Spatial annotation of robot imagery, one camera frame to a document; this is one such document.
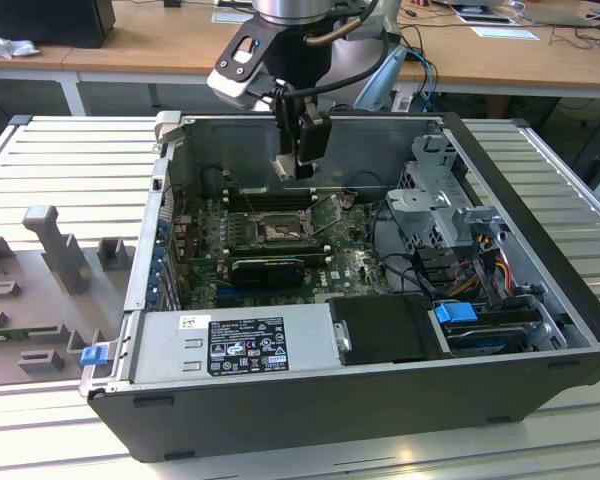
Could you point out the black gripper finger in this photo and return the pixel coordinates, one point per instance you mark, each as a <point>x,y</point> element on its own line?
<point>289,142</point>

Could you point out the silver CPU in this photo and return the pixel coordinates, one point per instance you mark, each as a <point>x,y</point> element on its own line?
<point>283,169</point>

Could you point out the blue slot clip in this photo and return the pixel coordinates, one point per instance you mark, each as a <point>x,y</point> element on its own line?
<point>164,229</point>
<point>152,296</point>
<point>155,274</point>
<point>159,251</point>

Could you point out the blue expansion slot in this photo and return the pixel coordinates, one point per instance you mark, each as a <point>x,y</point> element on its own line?
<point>222,289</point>

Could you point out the white paper sheet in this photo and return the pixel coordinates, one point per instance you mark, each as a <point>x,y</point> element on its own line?
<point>230,16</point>

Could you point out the silver coin battery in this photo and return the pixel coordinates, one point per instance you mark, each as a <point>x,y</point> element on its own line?
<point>348,200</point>

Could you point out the pale blue teach pendant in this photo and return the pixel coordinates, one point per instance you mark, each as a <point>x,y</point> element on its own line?
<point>385,80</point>

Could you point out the white labelled box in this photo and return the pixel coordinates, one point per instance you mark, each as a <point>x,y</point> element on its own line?
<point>403,102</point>

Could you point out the beige case latch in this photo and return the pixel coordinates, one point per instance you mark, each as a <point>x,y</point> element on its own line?
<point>169,125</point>

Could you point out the wooden desk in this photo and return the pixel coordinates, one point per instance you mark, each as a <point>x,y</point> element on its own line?
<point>180,40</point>

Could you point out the black graphics card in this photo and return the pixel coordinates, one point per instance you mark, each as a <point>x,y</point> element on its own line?
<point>265,274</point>

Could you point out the green motherboard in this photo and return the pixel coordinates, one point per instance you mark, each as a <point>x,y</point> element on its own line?
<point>350,270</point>

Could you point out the metal drive cage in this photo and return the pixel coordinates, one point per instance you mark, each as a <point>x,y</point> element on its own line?
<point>445,220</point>

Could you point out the blue disk carrier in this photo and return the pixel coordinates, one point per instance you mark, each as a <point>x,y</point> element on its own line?
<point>455,313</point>

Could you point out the grey power supply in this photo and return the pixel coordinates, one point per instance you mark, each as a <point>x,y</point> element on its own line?
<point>160,345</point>

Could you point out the black box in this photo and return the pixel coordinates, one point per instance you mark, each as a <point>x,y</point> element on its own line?
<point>45,20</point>

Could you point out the black PC case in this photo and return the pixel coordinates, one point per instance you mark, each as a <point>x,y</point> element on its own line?
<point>280,415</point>

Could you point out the hard disk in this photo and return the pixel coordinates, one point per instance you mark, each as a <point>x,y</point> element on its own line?
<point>480,342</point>

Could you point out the blue latch tab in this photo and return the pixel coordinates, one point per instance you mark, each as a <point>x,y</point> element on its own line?
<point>94,356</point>

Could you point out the crumpled white paper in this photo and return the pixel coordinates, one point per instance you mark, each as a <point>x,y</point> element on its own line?
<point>10,47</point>

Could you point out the grey parts rack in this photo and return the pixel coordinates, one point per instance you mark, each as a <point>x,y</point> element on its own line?
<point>30,295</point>

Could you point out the green RAM stick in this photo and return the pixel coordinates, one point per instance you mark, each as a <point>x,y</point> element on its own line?
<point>10,334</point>

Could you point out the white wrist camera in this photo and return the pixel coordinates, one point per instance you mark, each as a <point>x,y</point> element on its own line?
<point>230,87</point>

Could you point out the metal cage bracket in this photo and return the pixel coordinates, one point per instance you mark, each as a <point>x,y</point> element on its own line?
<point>410,205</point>

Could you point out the black plastic bay frame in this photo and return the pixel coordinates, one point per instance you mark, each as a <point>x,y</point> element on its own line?
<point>430,265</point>

